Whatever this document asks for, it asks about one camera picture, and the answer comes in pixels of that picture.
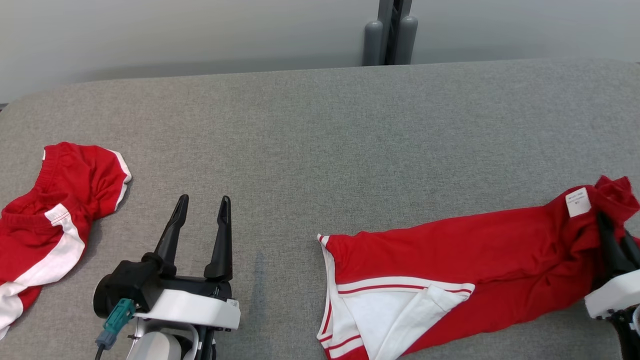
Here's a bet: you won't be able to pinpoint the grey cylindrical post foot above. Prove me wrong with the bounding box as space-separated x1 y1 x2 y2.
395 15 418 66
363 20 384 67

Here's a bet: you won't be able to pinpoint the left arm black teal-plug cable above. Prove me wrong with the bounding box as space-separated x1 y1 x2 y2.
94 298 137 360

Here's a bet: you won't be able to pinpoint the red shorts white stripe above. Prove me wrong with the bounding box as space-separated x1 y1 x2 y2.
0 142 132 341

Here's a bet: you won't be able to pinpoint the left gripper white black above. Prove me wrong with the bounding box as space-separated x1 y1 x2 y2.
93 194 242 331

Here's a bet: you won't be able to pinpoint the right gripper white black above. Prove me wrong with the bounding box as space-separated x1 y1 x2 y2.
585 212 640 320

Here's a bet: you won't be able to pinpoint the grey double partition post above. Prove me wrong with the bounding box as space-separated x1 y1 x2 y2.
378 0 413 66

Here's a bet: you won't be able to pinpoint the red shirt white sleeves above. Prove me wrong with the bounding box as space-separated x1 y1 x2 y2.
316 175 640 360

